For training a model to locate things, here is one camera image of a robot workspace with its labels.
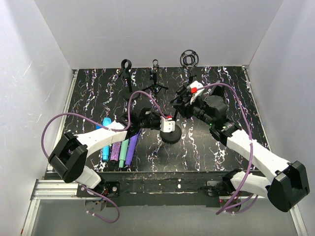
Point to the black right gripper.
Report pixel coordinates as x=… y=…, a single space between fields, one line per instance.
x=184 y=107

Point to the black slim tripod stand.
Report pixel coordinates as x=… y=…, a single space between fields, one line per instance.
x=155 y=88

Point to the black round base stand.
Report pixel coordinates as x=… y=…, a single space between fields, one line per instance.
x=125 y=75
x=170 y=132

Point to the black shock mount tripod stand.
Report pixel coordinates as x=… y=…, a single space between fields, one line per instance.
x=189 y=59

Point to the purple toy microphone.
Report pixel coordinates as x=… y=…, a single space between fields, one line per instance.
x=131 y=149

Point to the mint green toy microphone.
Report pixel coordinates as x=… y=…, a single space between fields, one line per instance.
x=123 y=153

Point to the cyan toy microphone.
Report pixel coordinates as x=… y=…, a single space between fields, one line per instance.
x=105 y=142

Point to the purple glitter microphone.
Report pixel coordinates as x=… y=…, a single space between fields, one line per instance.
x=115 y=152

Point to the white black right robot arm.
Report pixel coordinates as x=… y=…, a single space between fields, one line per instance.
x=282 y=182

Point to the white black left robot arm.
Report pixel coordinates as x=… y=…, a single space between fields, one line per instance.
x=68 y=158

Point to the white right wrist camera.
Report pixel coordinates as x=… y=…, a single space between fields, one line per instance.
x=195 y=88

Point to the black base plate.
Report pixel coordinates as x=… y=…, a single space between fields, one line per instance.
x=163 y=188

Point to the aluminium rail frame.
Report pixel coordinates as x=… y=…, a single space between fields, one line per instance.
x=56 y=211

